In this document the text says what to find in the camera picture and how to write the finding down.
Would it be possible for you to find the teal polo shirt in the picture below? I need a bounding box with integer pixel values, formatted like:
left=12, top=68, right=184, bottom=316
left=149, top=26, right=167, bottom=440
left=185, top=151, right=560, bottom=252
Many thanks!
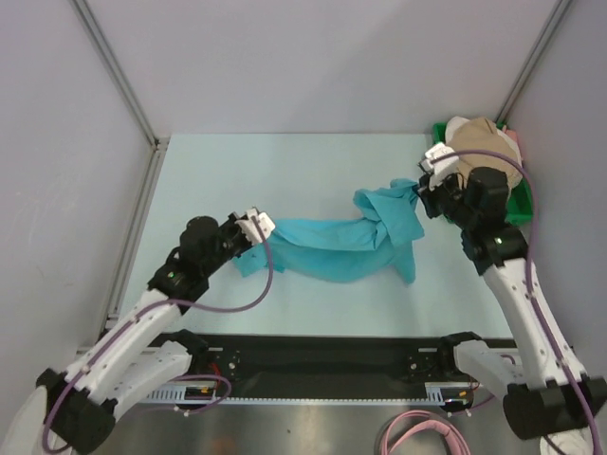
left=233, top=178, right=424, bottom=284

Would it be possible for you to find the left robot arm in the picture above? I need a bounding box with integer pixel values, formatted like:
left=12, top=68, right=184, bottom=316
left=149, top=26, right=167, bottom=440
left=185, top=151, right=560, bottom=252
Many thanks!
left=36, top=209, right=275, bottom=454

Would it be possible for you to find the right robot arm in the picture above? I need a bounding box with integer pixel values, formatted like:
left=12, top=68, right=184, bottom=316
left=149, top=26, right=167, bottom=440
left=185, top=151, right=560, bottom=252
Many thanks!
left=416, top=167, right=606, bottom=440

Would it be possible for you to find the green plastic bin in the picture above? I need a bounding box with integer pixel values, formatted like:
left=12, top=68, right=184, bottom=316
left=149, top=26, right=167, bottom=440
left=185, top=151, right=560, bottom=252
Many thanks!
left=431, top=122, right=533, bottom=226

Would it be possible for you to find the beige shirt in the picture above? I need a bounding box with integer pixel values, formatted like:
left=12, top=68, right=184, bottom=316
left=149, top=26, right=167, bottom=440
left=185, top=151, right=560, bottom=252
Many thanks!
left=446, top=118, right=523, bottom=191

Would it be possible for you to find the white shirt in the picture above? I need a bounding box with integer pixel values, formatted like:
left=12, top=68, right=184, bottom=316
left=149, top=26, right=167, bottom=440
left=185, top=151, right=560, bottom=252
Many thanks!
left=444, top=116, right=469, bottom=143

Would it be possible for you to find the pink shirt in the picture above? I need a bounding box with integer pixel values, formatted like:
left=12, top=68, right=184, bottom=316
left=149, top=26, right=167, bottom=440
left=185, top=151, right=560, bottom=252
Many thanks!
left=503, top=129, right=523, bottom=161

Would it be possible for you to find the white round plastic part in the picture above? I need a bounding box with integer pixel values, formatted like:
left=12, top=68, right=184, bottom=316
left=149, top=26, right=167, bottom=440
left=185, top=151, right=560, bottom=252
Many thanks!
left=540, top=428, right=593, bottom=455

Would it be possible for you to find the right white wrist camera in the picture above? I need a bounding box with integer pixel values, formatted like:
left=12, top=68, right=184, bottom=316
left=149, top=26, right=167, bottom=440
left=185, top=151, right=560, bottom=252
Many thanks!
left=418, top=142, right=459, bottom=191

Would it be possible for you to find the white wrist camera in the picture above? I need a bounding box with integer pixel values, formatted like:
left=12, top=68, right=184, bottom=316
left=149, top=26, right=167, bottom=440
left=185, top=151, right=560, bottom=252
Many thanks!
left=236, top=207, right=276, bottom=246
left=418, top=142, right=459, bottom=191

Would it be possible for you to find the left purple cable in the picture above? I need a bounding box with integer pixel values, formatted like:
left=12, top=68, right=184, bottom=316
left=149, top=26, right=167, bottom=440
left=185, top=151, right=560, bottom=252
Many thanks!
left=42, top=215, right=274, bottom=451

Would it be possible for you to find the purple cable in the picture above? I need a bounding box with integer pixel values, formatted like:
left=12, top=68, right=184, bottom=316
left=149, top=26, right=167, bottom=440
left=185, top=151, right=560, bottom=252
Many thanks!
left=42, top=215, right=274, bottom=451
left=440, top=148, right=599, bottom=455

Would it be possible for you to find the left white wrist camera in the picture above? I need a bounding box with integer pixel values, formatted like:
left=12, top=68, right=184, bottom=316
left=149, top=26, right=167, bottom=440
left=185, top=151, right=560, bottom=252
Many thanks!
left=236, top=207, right=276, bottom=246

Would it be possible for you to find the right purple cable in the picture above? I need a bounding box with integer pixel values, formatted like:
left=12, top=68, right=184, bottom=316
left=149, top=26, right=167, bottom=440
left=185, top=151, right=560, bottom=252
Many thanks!
left=440, top=148, right=599, bottom=455

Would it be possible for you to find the right aluminium frame post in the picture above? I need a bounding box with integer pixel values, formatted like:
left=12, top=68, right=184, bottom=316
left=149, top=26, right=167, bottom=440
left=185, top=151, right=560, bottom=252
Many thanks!
left=495, top=0, right=576, bottom=123

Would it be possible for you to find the aluminium frame post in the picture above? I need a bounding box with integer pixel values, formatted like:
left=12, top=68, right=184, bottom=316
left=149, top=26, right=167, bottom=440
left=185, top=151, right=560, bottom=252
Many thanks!
left=495, top=0, right=576, bottom=123
left=68, top=0, right=160, bottom=149

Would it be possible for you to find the left aluminium frame post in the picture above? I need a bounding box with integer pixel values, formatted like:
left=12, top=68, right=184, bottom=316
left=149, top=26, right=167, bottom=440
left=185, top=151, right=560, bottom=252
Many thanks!
left=68, top=0, right=160, bottom=149

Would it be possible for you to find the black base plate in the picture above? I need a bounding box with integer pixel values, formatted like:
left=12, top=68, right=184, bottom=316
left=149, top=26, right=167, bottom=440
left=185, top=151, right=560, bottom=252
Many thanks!
left=190, top=335, right=478, bottom=399

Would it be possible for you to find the aluminium front rail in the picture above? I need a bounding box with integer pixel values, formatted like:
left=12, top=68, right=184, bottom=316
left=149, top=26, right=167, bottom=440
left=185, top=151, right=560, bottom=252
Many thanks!
left=70, top=345, right=586, bottom=391

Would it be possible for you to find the white slotted cable duct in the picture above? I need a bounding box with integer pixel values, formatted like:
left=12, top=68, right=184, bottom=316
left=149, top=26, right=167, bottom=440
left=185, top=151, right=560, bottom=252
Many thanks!
left=141, top=383, right=473, bottom=407

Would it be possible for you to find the pink coiled cable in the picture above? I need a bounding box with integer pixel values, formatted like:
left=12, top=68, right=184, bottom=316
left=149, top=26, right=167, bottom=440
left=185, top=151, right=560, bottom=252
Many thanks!
left=376, top=410, right=472, bottom=455

